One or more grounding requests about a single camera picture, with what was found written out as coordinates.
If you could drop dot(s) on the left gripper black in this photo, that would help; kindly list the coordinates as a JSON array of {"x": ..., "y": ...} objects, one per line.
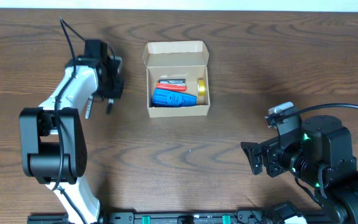
[{"x": 111, "y": 86}]

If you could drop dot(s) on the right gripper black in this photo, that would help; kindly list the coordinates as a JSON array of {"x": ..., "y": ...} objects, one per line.
[{"x": 267, "y": 157}]

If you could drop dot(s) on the black whiteboard marker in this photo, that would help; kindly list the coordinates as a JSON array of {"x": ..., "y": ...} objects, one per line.
[{"x": 110, "y": 105}]

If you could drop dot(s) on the black cap Sharpie marker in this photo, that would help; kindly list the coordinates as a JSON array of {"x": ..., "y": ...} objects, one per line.
[{"x": 89, "y": 107}]

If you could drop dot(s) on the blue plastic tool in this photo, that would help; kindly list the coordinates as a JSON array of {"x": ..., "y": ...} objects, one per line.
[{"x": 169, "y": 98}]

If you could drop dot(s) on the red black stapler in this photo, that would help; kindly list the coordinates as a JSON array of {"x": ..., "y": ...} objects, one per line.
[{"x": 172, "y": 85}]

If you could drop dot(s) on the yellow tape roll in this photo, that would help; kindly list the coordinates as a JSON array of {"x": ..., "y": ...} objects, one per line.
[{"x": 201, "y": 86}]

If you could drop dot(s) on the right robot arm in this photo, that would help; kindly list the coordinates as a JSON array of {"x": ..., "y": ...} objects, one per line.
[{"x": 316, "y": 151}]

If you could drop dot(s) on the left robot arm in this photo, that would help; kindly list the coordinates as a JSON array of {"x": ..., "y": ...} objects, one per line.
[{"x": 53, "y": 145}]

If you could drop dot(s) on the open cardboard box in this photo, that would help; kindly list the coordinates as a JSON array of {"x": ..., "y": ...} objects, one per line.
[{"x": 186, "y": 60}]

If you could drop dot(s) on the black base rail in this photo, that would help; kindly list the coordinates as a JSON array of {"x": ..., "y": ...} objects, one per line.
[{"x": 241, "y": 216}]

